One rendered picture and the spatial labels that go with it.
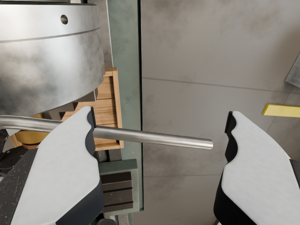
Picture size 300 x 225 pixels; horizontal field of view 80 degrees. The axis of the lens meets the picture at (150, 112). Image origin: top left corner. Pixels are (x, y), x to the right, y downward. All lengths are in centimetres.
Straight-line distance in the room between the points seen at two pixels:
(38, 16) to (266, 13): 175
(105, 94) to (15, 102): 38
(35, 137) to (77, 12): 25
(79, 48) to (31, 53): 6
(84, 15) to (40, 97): 13
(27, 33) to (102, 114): 44
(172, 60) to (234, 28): 54
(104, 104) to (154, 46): 95
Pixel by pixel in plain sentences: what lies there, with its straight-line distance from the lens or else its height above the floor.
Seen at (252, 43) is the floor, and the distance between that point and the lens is 185.
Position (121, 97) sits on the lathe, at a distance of 99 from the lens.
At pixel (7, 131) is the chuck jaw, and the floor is 114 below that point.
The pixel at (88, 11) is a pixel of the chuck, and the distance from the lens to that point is 31.
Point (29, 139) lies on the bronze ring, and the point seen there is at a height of 112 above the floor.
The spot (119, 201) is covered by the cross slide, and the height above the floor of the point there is 97.
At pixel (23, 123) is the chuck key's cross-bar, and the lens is 19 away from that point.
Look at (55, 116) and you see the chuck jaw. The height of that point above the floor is 110.
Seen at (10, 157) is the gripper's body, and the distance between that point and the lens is 54.
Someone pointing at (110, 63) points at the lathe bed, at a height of 86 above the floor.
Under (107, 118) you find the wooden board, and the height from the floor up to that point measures 88.
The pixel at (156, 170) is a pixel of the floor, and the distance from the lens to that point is 222.
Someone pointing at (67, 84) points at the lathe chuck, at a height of 119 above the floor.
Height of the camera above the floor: 144
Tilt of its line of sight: 58 degrees down
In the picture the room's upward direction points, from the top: 161 degrees clockwise
